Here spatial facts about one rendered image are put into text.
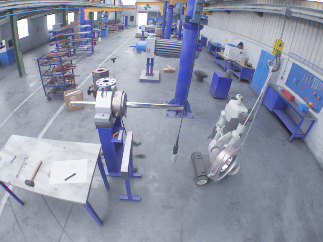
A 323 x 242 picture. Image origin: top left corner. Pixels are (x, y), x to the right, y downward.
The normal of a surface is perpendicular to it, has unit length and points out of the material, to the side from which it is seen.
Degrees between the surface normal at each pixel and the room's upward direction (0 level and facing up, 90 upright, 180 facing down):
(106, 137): 90
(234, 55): 90
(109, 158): 90
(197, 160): 0
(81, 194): 0
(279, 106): 90
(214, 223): 0
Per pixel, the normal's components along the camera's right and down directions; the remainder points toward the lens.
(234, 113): -0.67, 0.32
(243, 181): 0.09, -0.80
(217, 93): 0.02, 0.61
